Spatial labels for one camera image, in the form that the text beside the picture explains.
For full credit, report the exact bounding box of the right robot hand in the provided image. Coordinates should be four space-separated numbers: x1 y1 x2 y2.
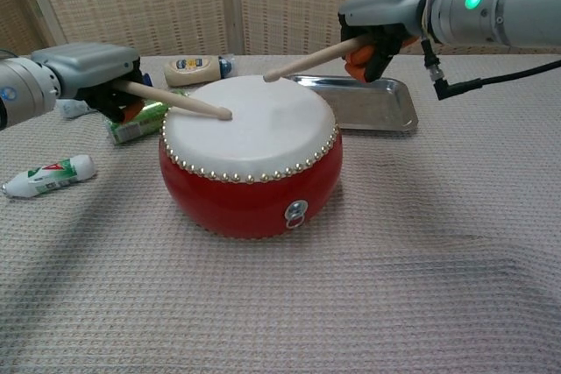
337 0 435 82

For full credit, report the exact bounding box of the beige woven tablecloth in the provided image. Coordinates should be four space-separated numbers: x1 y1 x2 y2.
0 53 561 374

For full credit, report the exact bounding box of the green drink can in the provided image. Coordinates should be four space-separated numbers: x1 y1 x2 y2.
103 88 192 145

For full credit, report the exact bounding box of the wooden drumstick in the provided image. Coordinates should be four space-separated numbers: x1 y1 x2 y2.
116 79 233 122
262 36 367 83

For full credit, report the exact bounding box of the cream mayonnaise squeeze bottle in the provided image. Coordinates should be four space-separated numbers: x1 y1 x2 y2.
163 54 238 88

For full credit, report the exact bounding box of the small white green tube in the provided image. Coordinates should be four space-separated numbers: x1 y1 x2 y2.
1 154 96 200

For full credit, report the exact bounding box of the red drum white skin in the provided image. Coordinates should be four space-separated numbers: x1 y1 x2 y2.
158 74 344 241

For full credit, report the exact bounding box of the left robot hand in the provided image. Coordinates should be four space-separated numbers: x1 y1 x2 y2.
30 42 146 124

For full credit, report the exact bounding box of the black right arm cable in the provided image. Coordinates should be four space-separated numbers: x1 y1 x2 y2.
420 39 561 102

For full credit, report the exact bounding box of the stainless steel tray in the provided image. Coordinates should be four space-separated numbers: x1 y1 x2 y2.
287 74 420 132

